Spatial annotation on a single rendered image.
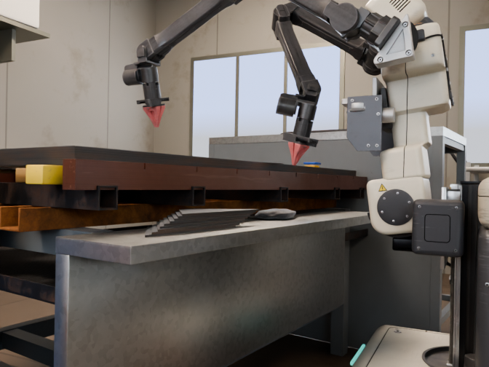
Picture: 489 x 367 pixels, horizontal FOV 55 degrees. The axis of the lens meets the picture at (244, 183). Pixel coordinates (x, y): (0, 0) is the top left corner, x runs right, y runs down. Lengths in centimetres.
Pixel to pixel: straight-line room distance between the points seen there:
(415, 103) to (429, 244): 41
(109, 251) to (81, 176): 20
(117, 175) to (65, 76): 386
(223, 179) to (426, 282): 126
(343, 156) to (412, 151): 99
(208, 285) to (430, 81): 83
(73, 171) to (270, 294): 76
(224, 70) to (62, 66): 171
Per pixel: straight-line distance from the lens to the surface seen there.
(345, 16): 136
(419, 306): 231
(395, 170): 141
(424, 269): 227
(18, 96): 448
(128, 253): 79
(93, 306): 97
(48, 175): 103
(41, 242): 120
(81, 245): 88
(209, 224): 105
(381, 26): 134
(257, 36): 534
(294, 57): 169
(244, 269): 134
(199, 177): 122
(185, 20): 162
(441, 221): 131
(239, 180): 136
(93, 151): 104
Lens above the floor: 79
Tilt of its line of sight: level
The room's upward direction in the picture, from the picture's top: 1 degrees clockwise
